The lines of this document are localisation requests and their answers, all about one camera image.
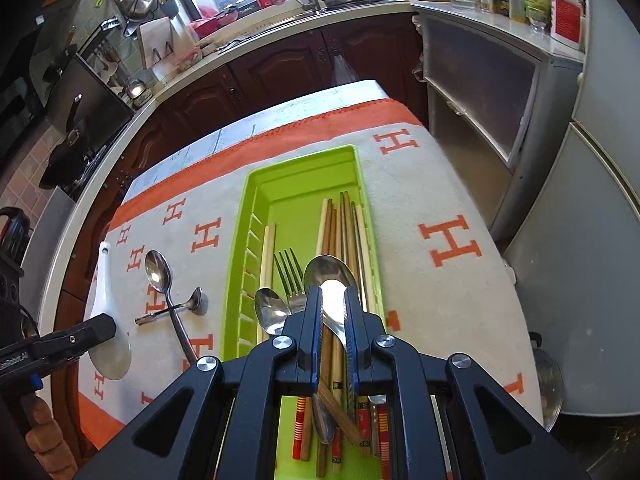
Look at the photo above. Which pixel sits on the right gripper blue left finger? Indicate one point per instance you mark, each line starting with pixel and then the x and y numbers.
pixel 252 388

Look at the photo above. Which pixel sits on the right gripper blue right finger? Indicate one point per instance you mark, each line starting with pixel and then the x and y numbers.
pixel 380 363

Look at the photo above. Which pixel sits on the small steel spoon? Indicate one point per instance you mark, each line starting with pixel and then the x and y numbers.
pixel 271 311

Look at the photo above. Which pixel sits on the steel fork white handle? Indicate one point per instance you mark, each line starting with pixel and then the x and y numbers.
pixel 292 279

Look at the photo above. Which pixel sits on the white ceramic soup spoon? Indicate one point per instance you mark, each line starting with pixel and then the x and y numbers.
pixel 112 356

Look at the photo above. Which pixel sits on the white red-striped chopstick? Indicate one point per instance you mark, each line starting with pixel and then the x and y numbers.
pixel 266 262

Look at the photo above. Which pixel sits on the wooden-handled steel spoon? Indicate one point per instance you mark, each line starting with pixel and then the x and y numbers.
pixel 339 293

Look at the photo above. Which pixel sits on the long steel spoon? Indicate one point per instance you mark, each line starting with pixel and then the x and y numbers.
pixel 158 273

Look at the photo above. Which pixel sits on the bamboo chopstick red end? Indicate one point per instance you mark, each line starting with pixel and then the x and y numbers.
pixel 367 294

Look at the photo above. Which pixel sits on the person's left hand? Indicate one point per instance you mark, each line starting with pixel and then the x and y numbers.
pixel 47 443

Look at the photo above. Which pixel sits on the green plastic utensil tray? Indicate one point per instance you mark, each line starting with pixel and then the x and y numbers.
pixel 290 195

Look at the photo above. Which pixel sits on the orange beige H-pattern cloth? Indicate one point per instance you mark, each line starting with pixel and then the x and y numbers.
pixel 439 280

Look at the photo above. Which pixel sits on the black wok on stove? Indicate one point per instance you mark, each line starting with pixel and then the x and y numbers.
pixel 68 159

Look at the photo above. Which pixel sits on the grey refrigerator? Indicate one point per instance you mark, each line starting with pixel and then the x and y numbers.
pixel 576 256

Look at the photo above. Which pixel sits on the grey cabinet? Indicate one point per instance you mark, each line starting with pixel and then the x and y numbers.
pixel 499 99

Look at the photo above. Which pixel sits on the red label jar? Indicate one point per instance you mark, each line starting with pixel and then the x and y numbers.
pixel 566 22

